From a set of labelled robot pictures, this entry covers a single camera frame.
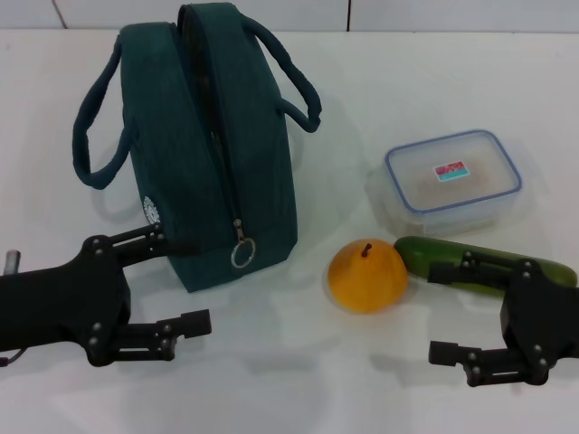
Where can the clear plastic food container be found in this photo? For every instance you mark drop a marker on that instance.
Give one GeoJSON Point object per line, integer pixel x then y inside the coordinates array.
{"type": "Point", "coordinates": [452, 181]}

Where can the green cucumber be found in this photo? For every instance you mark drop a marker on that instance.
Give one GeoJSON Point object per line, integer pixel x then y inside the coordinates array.
{"type": "Point", "coordinates": [429, 257]}

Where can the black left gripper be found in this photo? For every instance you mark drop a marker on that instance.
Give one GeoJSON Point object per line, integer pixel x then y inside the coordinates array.
{"type": "Point", "coordinates": [59, 303]}

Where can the dark teal insulated lunch bag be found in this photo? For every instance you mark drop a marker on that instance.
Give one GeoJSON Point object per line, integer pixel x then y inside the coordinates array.
{"type": "Point", "coordinates": [226, 135]}

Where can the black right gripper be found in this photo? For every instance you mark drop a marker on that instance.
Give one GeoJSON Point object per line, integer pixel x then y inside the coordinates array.
{"type": "Point", "coordinates": [543, 316]}

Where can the orange pear fruit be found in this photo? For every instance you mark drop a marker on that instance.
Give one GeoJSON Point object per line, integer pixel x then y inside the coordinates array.
{"type": "Point", "coordinates": [366, 280]}

